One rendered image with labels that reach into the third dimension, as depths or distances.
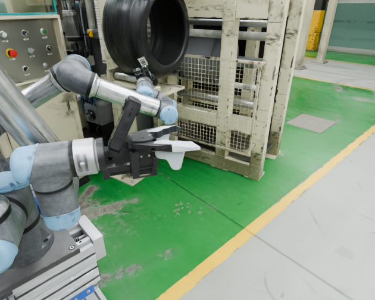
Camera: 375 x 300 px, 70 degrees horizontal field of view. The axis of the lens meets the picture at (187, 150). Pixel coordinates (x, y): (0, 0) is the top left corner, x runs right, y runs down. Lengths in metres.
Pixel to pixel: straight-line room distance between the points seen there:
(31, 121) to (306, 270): 1.57
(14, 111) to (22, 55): 1.34
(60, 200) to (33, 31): 1.54
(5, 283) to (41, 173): 0.37
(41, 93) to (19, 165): 0.70
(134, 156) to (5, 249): 0.30
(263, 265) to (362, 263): 0.57
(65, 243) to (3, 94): 0.44
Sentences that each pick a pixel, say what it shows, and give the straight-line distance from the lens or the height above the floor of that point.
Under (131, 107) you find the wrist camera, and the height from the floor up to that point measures 1.14.
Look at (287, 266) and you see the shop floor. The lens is 1.78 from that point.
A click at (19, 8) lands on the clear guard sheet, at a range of 1.97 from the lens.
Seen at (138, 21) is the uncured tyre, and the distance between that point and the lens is 1.61.
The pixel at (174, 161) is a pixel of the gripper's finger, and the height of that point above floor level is 1.04.
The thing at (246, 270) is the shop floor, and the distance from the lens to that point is 1.70.
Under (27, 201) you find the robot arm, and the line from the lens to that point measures 0.78.
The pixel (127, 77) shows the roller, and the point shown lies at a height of 0.91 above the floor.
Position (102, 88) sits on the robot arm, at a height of 1.04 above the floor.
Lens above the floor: 1.32
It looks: 28 degrees down
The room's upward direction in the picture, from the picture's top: straight up
